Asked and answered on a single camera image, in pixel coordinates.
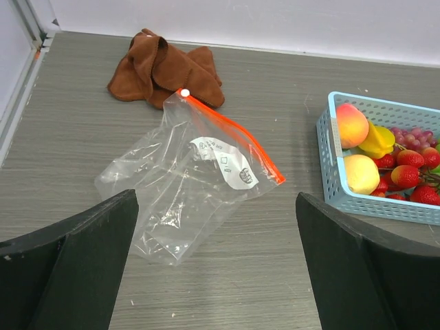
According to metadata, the clear zip top bag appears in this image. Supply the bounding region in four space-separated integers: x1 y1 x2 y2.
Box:
95 89 285 265

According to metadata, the purple grape bunch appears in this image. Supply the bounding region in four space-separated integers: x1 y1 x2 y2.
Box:
390 127 439 154

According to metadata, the orange pink peach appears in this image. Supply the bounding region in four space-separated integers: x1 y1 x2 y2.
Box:
335 104 369 149

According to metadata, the green grape bunch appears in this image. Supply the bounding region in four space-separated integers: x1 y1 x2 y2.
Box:
431 144 440 174

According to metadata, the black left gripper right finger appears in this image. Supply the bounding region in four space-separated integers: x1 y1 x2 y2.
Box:
296 192 439 329

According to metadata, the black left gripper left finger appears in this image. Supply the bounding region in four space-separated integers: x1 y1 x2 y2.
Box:
1 189 139 329

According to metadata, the brown cloth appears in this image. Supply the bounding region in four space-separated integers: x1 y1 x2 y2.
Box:
107 29 225 109

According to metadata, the red strawberry bunch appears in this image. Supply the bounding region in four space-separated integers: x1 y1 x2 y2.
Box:
371 147 439 206

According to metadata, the aluminium frame post left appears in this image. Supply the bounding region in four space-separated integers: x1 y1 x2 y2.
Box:
1 1 59 163

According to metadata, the light blue plastic basket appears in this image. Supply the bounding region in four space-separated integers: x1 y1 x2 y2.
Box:
316 91 439 226

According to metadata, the yellow apple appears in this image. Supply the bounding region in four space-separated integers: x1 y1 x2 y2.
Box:
344 154 380 195

